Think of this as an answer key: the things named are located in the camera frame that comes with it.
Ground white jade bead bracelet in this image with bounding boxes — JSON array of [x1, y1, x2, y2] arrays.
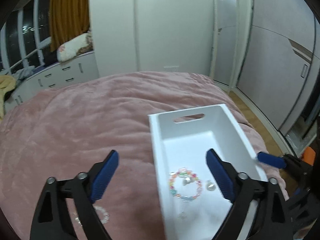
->
[[72, 205, 111, 228]]

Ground colourful bead bracelet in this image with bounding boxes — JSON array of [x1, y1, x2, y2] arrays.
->
[[168, 167, 203, 202]]

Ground orange chair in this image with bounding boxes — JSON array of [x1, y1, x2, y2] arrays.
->
[[302, 146, 316, 166]]

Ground white plastic storage bin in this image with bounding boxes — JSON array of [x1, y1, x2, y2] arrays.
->
[[149, 104, 267, 239]]

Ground pink plush bed blanket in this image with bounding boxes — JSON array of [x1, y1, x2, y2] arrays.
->
[[0, 71, 290, 240]]

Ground white window bench cabinets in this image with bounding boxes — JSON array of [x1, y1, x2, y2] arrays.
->
[[4, 51, 99, 113]]

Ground grey clothes pile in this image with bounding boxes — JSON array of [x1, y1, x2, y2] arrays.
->
[[12, 66, 35, 80]]

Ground yellow blanket on bench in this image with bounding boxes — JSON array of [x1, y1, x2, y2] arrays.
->
[[0, 75, 16, 121]]

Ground white floral rolled blanket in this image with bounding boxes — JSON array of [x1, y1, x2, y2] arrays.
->
[[56, 32, 93, 62]]

